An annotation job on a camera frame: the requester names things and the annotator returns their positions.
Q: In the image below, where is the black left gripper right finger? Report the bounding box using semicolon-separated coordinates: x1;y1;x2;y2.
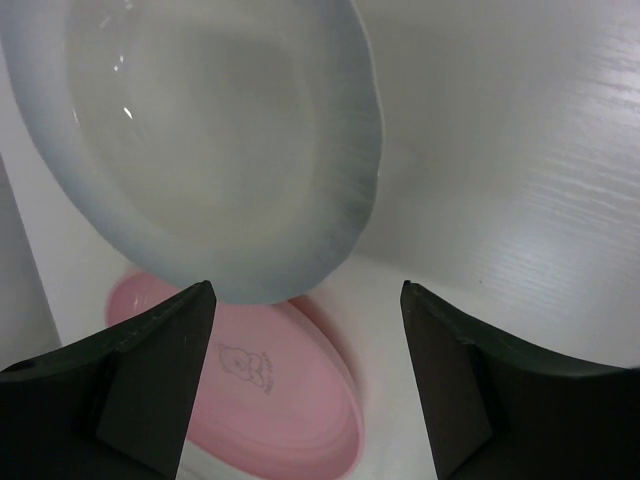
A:
400;281;639;479

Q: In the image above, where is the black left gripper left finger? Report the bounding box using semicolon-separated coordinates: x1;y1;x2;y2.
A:
1;281;217;479

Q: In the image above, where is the translucent white plate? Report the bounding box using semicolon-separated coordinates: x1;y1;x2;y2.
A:
1;1;383;304

